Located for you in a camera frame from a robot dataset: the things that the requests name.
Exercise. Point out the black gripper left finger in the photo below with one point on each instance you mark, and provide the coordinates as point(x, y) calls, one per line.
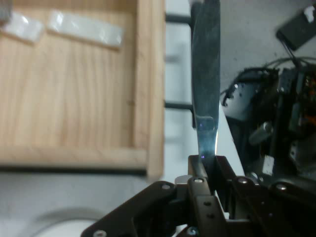
point(197, 212)

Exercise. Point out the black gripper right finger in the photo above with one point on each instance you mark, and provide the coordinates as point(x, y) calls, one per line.
point(259, 212)

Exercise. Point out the silver butter knife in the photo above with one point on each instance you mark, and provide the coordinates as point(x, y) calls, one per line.
point(205, 74)

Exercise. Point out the black machine on floor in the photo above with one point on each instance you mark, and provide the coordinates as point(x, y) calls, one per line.
point(271, 111)

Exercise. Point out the light wooden drawer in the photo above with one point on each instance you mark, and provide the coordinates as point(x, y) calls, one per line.
point(74, 98)

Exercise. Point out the black flat box white label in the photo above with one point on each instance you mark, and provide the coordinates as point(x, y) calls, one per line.
point(296, 29)

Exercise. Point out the white foam pad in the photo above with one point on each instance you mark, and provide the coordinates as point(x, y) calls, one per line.
point(22, 27)
point(84, 29)

